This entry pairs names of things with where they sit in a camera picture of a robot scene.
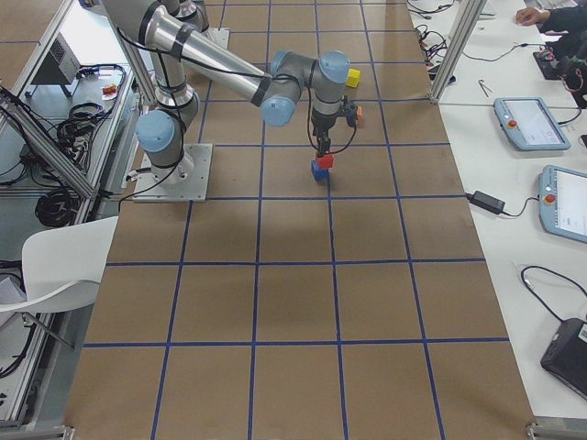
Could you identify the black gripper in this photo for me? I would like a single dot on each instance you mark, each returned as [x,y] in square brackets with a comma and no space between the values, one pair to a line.
[322,125]

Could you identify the red wooden block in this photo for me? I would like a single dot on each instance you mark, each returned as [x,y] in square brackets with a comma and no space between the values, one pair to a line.
[325,162]

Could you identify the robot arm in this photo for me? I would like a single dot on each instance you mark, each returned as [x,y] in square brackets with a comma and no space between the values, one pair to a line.
[152,26]

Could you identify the blue wooden block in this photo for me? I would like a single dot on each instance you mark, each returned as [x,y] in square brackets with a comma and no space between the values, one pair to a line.
[319,173]

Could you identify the yellow wooden block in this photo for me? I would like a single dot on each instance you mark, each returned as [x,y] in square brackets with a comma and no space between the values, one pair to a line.
[353,79]

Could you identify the person's hand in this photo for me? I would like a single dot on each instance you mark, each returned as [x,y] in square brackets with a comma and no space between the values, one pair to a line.
[531,16]

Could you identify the black power adapter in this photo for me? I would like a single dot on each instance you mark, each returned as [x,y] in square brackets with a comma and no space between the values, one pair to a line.
[486,202]

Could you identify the allen key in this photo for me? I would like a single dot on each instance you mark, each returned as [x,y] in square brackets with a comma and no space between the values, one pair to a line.
[484,88]

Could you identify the far teach pendant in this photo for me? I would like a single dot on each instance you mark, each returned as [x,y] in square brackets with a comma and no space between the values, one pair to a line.
[528,124]

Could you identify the teach pendant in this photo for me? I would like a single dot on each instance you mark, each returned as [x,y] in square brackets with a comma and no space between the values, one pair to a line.
[528,124]
[562,202]

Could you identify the red snack packet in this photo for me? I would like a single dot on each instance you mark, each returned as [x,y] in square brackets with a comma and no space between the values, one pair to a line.
[109,92]

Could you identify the near teach pendant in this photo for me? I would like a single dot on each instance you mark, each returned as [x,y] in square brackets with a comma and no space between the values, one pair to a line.
[562,202]

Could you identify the grey control box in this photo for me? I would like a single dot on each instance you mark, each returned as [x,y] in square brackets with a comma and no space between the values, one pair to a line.
[59,67]

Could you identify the white chair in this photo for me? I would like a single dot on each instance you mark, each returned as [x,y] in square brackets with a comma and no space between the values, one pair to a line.
[62,269]

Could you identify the black laptop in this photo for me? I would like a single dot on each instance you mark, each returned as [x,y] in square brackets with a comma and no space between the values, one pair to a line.
[565,356]

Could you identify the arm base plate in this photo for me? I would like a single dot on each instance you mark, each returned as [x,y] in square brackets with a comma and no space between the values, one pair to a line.
[188,182]
[218,35]

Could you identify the aluminium frame post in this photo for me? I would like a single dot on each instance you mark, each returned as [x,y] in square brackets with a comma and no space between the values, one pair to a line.
[465,21]

